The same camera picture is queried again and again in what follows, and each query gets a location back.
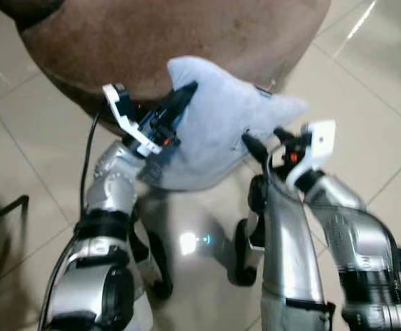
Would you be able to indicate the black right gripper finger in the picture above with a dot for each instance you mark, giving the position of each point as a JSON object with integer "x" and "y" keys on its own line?
{"x": 257, "y": 147}
{"x": 281, "y": 134}

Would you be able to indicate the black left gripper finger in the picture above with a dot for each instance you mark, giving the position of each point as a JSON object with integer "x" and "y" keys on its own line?
{"x": 181, "y": 98}

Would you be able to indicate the light grey pillow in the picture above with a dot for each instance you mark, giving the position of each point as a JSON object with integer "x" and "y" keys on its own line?
{"x": 218, "y": 131}

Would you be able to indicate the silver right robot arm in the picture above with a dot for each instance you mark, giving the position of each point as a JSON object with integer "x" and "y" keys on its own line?
{"x": 362, "y": 248}

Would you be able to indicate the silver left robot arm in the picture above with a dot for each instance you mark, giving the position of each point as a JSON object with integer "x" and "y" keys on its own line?
{"x": 94, "y": 276}

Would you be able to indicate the brown fabric sofa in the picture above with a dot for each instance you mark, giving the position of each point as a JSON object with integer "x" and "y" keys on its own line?
{"x": 152, "y": 34}

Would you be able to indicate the silver right robot leg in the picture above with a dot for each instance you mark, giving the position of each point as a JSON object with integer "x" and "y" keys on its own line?
{"x": 286, "y": 262}

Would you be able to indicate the silver robot leg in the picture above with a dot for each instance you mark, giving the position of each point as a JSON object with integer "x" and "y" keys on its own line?
{"x": 152, "y": 255}
{"x": 286, "y": 262}

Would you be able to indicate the silver left robot leg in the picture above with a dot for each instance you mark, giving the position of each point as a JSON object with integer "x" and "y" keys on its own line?
{"x": 152, "y": 255}

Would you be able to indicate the black metal bar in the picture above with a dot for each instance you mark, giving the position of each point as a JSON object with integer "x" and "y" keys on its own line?
{"x": 4, "y": 210}

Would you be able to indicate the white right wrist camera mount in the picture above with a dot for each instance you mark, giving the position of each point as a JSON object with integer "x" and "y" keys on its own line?
{"x": 321, "y": 141}

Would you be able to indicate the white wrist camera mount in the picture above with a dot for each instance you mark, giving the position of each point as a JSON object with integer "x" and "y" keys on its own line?
{"x": 321, "y": 141}
{"x": 121, "y": 114}

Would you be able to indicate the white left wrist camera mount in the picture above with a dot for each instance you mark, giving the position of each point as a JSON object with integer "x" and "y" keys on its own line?
{"x": 121, "y": 114}

